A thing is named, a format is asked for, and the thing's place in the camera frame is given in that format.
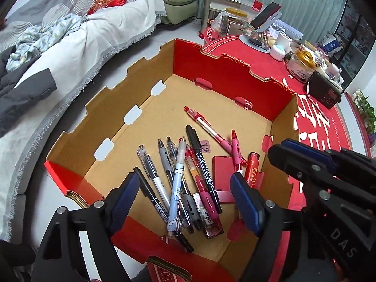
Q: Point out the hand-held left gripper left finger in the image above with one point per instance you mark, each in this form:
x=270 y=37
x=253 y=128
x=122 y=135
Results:
x=123 y=204

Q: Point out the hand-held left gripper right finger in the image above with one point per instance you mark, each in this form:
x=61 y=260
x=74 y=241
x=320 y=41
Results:
x=245 y=207

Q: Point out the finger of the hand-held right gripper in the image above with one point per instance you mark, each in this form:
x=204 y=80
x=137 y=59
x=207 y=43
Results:
x=293 y=158
x=355 y=164

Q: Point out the thin black marker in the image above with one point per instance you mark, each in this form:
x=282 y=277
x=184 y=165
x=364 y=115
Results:
x=152 y=195

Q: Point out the red lighter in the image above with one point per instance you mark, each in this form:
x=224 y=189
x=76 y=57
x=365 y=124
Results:
x=253 y=170

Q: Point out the red case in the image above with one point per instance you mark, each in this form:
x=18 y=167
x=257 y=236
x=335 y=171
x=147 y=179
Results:
x=221 y=173

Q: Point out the clear pen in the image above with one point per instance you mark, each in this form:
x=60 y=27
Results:
x=152 y=173

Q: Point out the light blue pen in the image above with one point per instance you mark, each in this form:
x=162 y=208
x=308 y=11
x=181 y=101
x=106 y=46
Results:
x=176 y=188

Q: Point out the magenta red pen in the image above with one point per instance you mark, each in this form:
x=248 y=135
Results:
x=236 y=149

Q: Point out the black pen grey grip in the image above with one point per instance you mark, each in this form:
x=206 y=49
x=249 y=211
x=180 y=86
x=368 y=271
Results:
x=164 y=160
x=171 y=146

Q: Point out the transparent red pen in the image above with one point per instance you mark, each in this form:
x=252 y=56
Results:
x=195 y=170

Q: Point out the red cardboard box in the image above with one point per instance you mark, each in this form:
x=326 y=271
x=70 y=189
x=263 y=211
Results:
x=132 y=141

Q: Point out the red pen pink grip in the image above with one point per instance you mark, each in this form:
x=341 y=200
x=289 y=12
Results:
x=205 y=126

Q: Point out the red printed table mat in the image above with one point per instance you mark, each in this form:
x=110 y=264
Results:
x=323 y=129

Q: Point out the green potted plants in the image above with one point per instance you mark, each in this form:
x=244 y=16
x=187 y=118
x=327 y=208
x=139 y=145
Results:
x=365 y=108

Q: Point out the black radio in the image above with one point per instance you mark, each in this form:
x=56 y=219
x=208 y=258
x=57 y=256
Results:
x=323 y=89

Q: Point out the glass jar gold lid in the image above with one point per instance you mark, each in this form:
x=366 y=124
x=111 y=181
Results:
x=301 y=67

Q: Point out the white mug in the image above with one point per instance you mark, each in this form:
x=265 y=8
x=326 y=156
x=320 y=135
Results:
x=333 y=70

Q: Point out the white round jar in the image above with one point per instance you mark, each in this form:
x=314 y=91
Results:
x=277 y=53

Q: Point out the white cup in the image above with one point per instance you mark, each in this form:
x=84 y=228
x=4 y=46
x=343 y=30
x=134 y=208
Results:
x=283 y=39

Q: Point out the white and blue bag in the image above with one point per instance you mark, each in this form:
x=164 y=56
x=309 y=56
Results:
x=333 y=44

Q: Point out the phone on stand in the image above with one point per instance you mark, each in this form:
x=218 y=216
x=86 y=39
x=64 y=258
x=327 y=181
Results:
x=258 y=41

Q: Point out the glass door cabinet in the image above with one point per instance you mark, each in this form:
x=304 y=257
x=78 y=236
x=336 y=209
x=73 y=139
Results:
x=355 y=35

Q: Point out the dark red phone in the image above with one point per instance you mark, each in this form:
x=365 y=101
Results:
x=264 y=14

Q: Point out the jar with yellow lid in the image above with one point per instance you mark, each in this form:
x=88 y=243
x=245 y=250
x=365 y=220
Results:
x=232 y=23

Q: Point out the dark grey jacket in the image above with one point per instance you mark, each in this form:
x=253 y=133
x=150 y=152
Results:
x=20 y=94

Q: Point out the red card stand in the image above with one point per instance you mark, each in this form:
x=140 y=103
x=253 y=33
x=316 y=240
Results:
x=252 y=4

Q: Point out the white fringed sofa throw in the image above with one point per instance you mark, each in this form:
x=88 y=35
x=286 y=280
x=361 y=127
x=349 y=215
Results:
x=102 y=41

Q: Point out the white side table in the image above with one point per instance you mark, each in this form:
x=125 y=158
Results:
x=217 y=6

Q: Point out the light blue floral cloth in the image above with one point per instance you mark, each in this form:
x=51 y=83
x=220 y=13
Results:
x=44 y=38

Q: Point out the green armchair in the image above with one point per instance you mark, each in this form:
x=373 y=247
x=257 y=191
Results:
x=179 y=3

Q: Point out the grey covered sofa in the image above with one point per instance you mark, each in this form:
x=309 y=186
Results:
x=44 y=8

